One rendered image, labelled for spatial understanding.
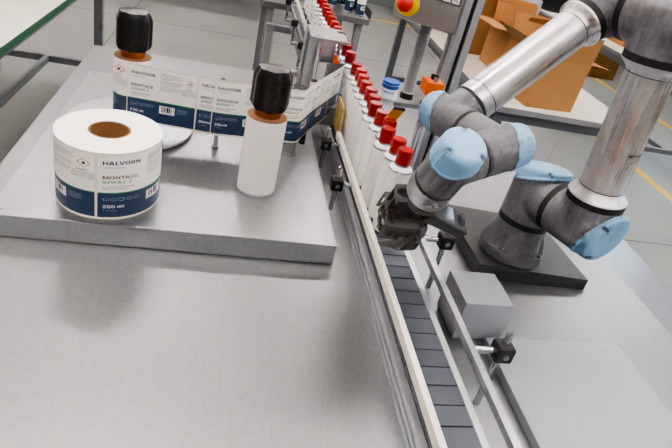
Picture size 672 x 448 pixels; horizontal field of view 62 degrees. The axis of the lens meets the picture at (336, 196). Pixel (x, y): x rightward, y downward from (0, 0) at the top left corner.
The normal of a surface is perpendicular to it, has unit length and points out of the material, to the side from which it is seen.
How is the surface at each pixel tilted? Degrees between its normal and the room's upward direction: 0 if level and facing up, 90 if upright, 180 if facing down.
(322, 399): 0
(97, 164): 90
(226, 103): 90
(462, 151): 30
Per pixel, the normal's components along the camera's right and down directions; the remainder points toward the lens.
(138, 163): 0.73, 0.47
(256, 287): 0.21, -0.85
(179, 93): 0.03, 0.50
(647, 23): -0.89, 0.16
